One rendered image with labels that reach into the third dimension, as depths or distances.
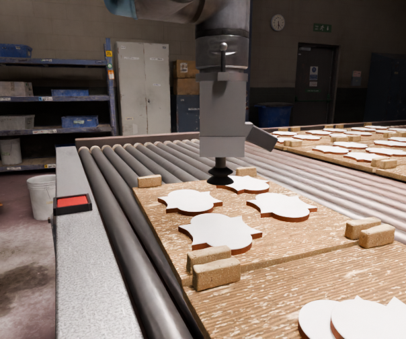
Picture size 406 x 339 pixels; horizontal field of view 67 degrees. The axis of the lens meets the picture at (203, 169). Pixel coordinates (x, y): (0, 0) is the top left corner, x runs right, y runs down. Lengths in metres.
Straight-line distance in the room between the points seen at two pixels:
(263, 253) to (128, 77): 4.74
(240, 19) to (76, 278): 0.41
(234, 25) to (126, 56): 4.70
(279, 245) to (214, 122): 0.21
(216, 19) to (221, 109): 0.11
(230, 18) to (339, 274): 0.36
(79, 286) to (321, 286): 0.31
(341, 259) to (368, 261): 0.04
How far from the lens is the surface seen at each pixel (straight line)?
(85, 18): 5.71
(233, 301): 0.38
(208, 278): 0.38
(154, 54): 5.19
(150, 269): 0.47
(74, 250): 0.55
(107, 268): 0.49
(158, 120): 5.18
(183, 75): 5.41
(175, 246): 0.48
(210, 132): 0.43
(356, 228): 0.54
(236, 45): 0.44
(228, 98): 0.43
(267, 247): 0.49
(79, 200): 0.74
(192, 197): 0.66
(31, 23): 5.73
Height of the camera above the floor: 1.16
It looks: 14 degrees down
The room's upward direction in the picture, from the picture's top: straight up
